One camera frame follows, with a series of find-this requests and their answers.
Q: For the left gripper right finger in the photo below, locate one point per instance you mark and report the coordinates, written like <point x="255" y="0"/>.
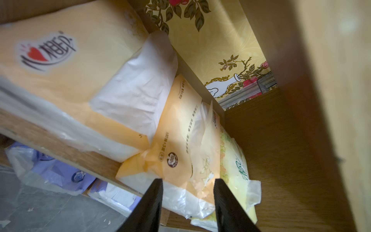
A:
<point x="230" y="216"/>

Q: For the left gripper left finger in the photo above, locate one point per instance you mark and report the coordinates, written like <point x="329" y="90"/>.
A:
<point x="146" y="215"/>

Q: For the purple tissue pack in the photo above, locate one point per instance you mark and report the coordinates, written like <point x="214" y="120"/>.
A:
<point x="114" y="197"/>
<point x="38" y="170"/>

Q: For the yellow green tissue pack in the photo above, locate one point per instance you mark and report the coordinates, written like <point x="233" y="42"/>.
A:
<point x="234" y="174"/>

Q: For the beige orange tissue pack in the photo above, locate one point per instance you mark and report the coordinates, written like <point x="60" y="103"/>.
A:
<point x="185" y="154"/>

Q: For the pale orange tissue pack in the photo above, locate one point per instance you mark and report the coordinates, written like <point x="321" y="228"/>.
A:
<point x="90" y="74"/>

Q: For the wooden three-tier shelf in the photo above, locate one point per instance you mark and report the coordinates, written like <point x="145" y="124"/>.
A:
<point x="309" y="140"/>

